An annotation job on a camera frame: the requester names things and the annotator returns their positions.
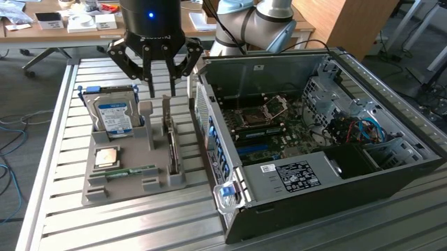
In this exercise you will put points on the CPU socket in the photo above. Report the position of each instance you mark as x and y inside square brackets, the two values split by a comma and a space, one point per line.
[252, 119]

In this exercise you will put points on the white paper tag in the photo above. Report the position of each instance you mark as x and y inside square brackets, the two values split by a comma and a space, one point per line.
[18, 27]

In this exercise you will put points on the silver hard disk blue label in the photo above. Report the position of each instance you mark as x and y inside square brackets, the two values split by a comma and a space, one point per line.
[111, 115]

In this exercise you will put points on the open black PC case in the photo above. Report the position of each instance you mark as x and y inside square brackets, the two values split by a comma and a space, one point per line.
[314, 209]

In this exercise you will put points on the stack of papers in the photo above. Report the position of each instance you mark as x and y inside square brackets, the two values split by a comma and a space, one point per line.
[199, 23]

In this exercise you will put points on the blue expansion slot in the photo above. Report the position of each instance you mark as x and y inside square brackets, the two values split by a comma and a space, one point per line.
[252, 149]

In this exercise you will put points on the grey parts rack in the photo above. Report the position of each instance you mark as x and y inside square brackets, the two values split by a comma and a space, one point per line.
[139, 157]

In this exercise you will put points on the wooden desk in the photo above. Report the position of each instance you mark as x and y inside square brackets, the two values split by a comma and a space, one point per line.
[35, 35]

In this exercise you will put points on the clear plastic bag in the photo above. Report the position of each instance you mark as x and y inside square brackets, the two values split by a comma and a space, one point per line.
[14, 13]

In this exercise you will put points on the plain white box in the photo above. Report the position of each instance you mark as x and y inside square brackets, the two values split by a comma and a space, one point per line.
[106, 22]

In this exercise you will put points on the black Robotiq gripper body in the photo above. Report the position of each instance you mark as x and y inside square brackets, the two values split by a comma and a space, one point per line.
[150, 23]

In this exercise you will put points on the silver disk bay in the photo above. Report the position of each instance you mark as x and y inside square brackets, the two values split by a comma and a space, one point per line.
[391, 154]

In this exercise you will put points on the blue disk caddy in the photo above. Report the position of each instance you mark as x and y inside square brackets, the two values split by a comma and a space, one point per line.
[92, 89]

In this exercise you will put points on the black expansion slot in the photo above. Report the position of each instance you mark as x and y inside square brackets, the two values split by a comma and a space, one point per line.
[260, 157]

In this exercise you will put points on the white box with round part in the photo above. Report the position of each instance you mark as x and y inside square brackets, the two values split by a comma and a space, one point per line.
[82, 23]

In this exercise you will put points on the red object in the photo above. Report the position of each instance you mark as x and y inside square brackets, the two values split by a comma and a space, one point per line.
[108, 8]

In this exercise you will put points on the green RAM stick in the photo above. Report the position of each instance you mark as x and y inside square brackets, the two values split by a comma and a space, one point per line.
[122, 172]

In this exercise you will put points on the CPU chip with metal lid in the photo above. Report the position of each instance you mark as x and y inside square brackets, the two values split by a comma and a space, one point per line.
[106, 157]

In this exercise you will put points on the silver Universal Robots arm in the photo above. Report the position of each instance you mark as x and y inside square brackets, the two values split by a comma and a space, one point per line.
[244, 21]

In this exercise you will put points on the blue case latch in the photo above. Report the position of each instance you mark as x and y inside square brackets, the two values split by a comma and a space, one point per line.
[227, 191]

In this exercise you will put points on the black and white box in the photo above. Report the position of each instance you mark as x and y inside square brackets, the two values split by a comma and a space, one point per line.
[48, 19]

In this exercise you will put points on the grey power supply unit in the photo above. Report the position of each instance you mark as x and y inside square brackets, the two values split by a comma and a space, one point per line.
[258, 188]

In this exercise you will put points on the perforated silver drive cage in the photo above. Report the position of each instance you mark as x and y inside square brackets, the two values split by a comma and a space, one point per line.
[324, 104]

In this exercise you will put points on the graphics card with metal bracket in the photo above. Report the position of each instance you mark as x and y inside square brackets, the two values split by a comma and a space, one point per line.
[171, 146]

